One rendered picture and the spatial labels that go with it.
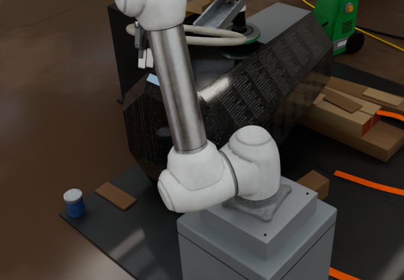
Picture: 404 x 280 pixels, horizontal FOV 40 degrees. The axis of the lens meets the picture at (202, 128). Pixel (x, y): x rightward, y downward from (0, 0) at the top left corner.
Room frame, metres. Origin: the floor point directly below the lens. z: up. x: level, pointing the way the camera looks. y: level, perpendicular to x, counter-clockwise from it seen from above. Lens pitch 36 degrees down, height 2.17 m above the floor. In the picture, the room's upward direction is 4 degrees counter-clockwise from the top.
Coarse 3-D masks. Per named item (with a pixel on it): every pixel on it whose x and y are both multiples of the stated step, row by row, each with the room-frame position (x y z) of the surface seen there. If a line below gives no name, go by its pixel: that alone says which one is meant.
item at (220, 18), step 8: (216, 0) 2.49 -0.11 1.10; (224, 0) 2.58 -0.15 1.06; (240, 0) 2.47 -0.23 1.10; (248, 0) 2.58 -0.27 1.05; (208, 8) 2.39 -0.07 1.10; (216, 8) 2.48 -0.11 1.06; (224, 8) 2.48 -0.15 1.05; (232, 8) 2.38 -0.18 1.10; (240, 8) 2.47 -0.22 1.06; (200, 16) 2.31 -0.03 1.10; (208, 16) 2.38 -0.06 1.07; (216, 16) 2.40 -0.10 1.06; (224, 16) 2.39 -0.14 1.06; (232, 16) 2.35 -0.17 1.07; (200, 24) 2.29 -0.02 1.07; (208, 24) 2.31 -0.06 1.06; (216, 24) 2.31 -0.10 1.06; (224, 24) 2.26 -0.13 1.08
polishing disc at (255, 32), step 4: (232, 24) 2.71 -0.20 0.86; (248, 24) 2.70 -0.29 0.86; (252, 24) 2.69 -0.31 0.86; (228, 28) 2.66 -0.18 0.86; (248, 28) 2.65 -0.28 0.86; (252, 28) 2.64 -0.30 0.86; (256, 28) 2.64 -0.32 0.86; (248, 32) 2.60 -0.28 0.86; (252, 32) 2.59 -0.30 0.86; (256, 32) 2.59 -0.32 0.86; (248, 36) 2.56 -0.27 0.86; (252, 36) 2.55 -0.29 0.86; (256, 36) 2.56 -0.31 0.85; (248, 40) 2.53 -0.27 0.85
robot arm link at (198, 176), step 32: (128, 0) 1.31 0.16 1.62; (160, 0) 1.32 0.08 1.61; (160, 32) 1.32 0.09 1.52; (160, 64) 1.31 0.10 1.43; (192, 96) 1.30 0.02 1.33; (192, 128) 1.27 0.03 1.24; (192, 160) 1.23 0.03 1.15; (224, 160) 1.28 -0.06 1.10; (160, 192) 1.25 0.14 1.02; (192, 192) 1.19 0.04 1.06; (224, 192) 1.21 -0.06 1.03
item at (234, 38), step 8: (128, 32) 1.96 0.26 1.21; (200, 32) 2.22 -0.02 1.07; (208, 32) 2.20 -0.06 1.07; (216, 32) 2.18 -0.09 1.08; (224, 32) 2.15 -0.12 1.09; (232, 32) 2.12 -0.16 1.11; (192, 40) 1.80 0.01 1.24; (200, 40) 1.80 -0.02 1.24; (208, 40) 1.81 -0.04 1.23; (216, 40) 1.82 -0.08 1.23; (224, 40) 1.84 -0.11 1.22; (232, 40) 1.86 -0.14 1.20; (240, 40) 1.90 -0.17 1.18
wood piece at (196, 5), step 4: (192, 0) 3.14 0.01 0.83; (196, 0) 3.13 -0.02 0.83; (200, 0) 3.13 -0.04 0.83; (204, 0) 3.12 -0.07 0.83; (188, 4) 3.09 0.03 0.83; (192, 4) 3.07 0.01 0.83; (196, 4) 3.07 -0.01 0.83; (200, 4) 3.07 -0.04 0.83; (204, 4) 3.06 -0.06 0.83; (208, 4) 3.08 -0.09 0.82; (188, 8) 3.09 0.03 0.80; (192, 8) 3.07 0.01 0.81; (196, 8) 3.05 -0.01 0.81; (200, 8) 3.03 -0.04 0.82; (204, 8) 3.05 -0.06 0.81; (192, 12) 3.07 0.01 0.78; (196, 12) 3.06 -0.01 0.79; (200, 12) 3.04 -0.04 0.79
